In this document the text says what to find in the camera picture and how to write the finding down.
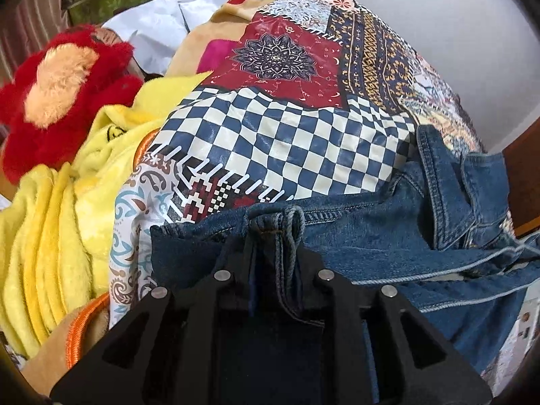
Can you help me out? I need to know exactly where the white cloth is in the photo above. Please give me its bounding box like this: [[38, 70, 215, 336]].
[[102, 0, 234, 76]]

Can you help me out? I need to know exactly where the blue denim jacket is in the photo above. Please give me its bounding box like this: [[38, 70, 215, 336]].
[[150, 124, 540, 378]]

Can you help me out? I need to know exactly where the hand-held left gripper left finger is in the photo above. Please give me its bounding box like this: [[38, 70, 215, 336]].
[[50, 238, 259, 405]]

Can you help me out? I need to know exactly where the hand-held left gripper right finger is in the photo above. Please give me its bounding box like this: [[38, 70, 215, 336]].
[[294, 246, 494, 405]]

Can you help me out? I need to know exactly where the patchwork patterned quilt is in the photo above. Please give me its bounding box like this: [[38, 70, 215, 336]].
[[107, 0, 488, 332]]

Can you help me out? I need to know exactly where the yellow fleece blanket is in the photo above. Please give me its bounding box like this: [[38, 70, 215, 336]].
[[0, 72, 212, 360]]

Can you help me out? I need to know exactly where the red plush toy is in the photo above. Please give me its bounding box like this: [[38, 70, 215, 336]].
[[0, 24, 145, 185]]

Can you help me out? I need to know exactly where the green patterned box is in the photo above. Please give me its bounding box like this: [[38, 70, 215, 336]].
[[66, 0, 147, 27]]

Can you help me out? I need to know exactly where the brown striped curtain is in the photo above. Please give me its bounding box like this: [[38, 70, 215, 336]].
[[0, 0, 74, 87]]

